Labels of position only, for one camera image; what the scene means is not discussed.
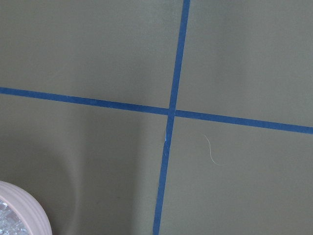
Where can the sideways blue tape strip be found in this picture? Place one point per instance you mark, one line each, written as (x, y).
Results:
(157, 110)

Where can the upright blue tape strip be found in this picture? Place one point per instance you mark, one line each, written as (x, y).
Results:
(171, 117)

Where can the pink bowl of ice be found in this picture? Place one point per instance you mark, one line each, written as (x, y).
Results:
(27, 209)

